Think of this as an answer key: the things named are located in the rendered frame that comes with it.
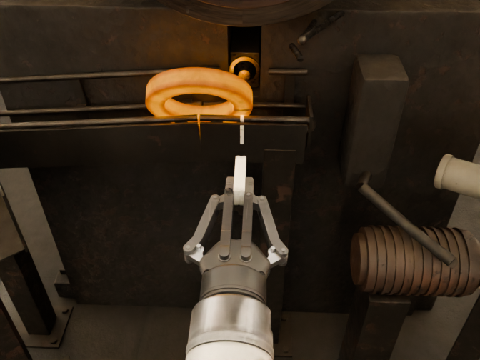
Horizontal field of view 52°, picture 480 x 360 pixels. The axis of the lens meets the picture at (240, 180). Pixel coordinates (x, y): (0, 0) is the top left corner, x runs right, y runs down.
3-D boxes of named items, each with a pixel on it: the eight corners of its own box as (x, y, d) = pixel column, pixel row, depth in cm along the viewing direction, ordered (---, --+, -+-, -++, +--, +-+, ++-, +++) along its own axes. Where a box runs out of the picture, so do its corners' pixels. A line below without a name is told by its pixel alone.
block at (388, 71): (336, 156, 102) (353, 49, 87) (374, 157, 102) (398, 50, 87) (342, 190, 94) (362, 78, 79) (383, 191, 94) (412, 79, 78)
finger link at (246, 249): (238, 256, 57) (251, 257, 57) (244, 187, 64) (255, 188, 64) (238, 276, 59) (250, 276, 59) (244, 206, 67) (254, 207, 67)
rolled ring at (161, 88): (203, 73, 71) (203, 53, 72) (121, 103, 82) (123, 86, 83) (273, 113, 85) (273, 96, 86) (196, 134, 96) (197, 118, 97)
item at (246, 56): (236, 26, 119) (236, -5, 115) (261, 26, 119) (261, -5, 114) (229, 88, 96) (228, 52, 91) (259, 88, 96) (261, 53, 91)
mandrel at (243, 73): (236, 46, 107) (236, 27, 104) (256, 47, 107) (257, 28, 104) (233, 86, 94) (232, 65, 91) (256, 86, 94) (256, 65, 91)
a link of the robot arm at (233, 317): (271, 380, 53) (271, 329, 57) (276, 341, 47) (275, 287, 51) (188, 376, 53) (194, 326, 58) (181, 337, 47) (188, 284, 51)
